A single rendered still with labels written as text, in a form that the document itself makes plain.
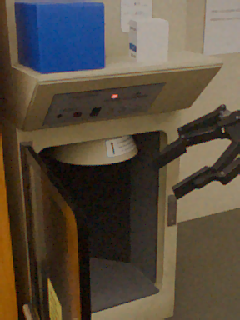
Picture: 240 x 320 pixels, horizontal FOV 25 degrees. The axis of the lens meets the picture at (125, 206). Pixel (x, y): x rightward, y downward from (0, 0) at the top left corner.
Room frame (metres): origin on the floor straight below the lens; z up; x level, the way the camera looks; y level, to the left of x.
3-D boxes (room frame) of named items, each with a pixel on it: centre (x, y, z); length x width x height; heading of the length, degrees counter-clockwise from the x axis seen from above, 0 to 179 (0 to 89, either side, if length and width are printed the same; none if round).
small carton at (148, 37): (0.89, -0.04, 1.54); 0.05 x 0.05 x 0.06; 14
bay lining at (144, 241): (1.03, 0.09, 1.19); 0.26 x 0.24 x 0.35; 118
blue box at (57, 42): (0.82, 0.10, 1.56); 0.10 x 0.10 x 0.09; 28
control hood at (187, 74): (0.87, 0.01, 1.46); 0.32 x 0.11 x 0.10; 118
